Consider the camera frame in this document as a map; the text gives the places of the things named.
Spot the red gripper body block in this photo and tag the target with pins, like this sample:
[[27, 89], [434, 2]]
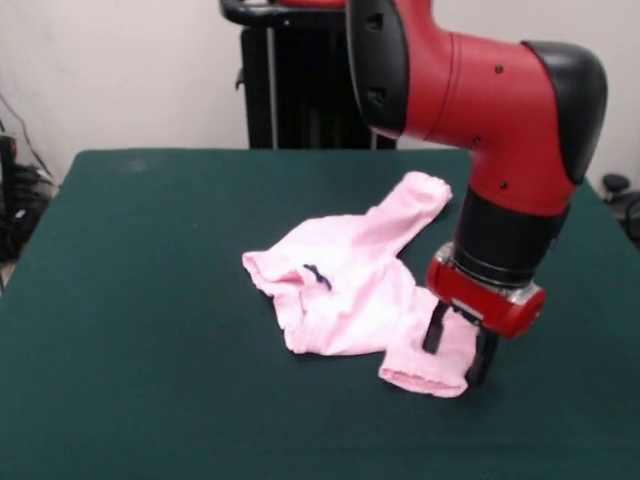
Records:
[[475, 300]]

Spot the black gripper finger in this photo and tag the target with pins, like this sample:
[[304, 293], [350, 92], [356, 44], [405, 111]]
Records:
[[436, 330], [482, 360]]

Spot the pink garment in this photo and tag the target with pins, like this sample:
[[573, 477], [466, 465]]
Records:
[[350, 300]]

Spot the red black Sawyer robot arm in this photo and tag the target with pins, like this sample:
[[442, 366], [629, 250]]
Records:
[[500, 125]]

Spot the black office chair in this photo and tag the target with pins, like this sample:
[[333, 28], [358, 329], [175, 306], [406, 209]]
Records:
[[622, 200]]

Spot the dark green table cloth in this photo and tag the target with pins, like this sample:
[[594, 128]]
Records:
[[150, 400]]

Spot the black device box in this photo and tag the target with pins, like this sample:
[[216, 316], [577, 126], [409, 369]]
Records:
[[7, 170]]

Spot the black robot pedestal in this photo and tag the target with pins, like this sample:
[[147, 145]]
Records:
[[300, 100]]

